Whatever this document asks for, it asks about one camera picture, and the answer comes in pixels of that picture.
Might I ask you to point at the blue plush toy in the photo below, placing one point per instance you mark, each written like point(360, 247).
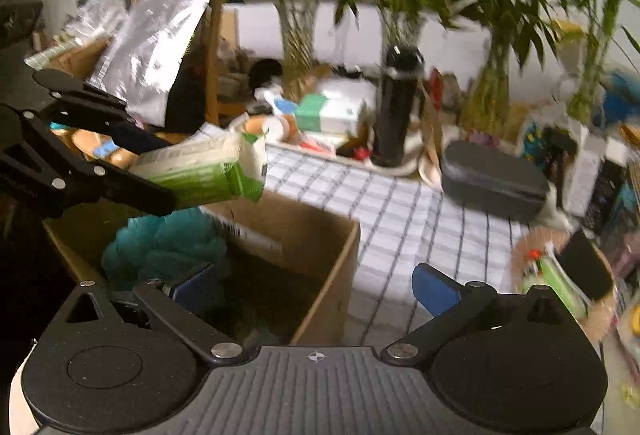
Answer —
point(620, 97)

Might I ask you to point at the orange brown soft toy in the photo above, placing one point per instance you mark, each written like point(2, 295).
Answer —
point(256, 125)

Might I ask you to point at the cream plastic tray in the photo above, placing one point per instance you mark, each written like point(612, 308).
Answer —
point(395, 169)
point(430, 175)

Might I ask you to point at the green packet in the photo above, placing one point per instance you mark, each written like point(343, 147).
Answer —
point(560, 287)

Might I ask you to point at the black sponge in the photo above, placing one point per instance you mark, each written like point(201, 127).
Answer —
point(585, 265)

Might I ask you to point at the brown cardboard box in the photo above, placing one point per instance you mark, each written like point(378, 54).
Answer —
point(320, 265)

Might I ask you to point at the green white tissue pack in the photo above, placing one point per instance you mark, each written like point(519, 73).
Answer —
point(330, 115)

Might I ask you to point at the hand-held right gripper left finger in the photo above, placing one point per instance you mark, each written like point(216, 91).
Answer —
point(197, 285)

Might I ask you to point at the teal bath loofah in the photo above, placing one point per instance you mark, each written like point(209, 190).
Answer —
point(150, 245)

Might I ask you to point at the black carton box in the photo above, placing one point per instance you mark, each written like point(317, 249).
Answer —
point(607, 195)

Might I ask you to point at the black phone tripod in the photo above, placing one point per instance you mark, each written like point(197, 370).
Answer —
point(560, 145)

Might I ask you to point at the woven basket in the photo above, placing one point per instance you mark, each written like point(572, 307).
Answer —
point(525, 255)

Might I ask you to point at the white carton box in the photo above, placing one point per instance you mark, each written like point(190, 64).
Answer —
point(585, 170)

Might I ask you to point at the green wet wipe pack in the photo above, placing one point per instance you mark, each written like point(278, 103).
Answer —
point(200, 170)

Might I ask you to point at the white patterned plush toy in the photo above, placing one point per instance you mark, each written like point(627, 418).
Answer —
point(534, 135)

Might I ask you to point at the white plastic bag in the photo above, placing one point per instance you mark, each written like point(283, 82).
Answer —
point(350, 90)

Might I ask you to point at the silver foil sheet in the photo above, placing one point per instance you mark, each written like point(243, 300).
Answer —
point(150, 45)

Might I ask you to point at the wooden easel post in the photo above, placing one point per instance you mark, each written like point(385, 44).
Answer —
point(215, 55)

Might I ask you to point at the grey zip case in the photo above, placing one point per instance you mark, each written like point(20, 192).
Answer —
point(492, 180)

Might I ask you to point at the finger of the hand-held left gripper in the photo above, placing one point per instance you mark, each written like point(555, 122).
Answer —
point(100, 115)
point(115, 187)

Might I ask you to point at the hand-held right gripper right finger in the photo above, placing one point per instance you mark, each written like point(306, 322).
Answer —
point(435, 289)

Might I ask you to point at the black thermos bottle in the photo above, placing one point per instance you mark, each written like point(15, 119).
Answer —
point(395, 115)

